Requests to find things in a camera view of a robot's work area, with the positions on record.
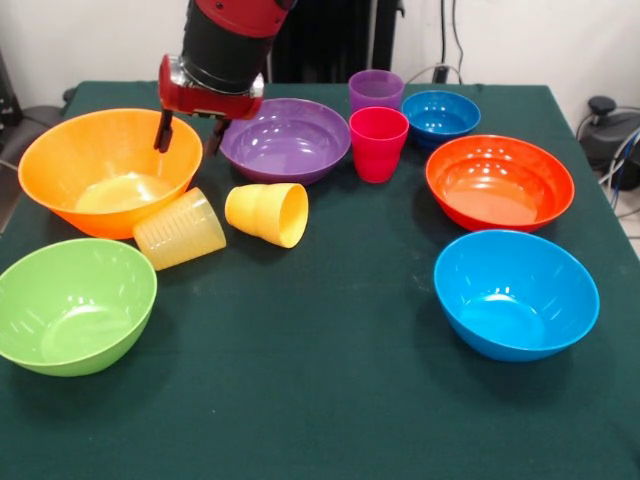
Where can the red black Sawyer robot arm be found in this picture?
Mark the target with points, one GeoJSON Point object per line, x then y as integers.
{"type": "Point", "coordinates": [225, 50]}

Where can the yellow plastic cup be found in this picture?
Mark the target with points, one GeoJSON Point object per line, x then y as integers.
{"type": "Point", "coordinates": [255, 210]}

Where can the red plastic bowl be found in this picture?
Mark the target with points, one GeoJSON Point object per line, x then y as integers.
{"type": "Point", "coordinates": [500, 180]}

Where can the green plastic bowl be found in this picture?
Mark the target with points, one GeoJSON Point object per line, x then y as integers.
{"type": "Point", "coordinates": [75, 305]}

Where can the purple plastic cup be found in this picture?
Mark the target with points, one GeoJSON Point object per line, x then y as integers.
{"type": "Point", "coordinates": [375, 90]}

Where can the purple plastic bowl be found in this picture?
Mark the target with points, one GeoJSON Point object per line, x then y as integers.
{"type": "Point", "coordinates": [290, 145]}

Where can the black office chair base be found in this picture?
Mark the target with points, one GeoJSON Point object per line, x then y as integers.
{"type": "Point", "coordinates": [610, 135]}

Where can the light blue plastic bowl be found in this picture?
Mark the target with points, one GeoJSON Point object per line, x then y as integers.
{"type": "Point", "coordinates": [515, 295]}

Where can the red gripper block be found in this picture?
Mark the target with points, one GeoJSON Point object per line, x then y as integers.
{"type": "Point", "coordinates": [215, 105]}

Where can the small dark blue bowl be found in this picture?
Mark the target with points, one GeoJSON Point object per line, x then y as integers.
{"type": "Point", "coordinates": [440, 117]}

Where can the large orange plastic bowl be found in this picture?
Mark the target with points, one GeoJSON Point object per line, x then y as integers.
{"type": "Point", "coordinates": [60, 165]}

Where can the pale yellow ribbed cup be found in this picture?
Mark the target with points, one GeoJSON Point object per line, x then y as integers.
{"type": "Point", "coordinates": [175, 235]}

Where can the pink plastic cup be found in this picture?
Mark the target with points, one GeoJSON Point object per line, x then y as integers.
{"type": "Point", "coordinates": [377, 150]}

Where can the grey office chair base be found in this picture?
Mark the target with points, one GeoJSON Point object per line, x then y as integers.
{"type": "Point", "coordinates": [25, 135]}

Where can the dark green table cloth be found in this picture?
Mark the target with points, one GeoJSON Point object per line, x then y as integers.
{"type": "Point", "coordinates": [300, 325]}

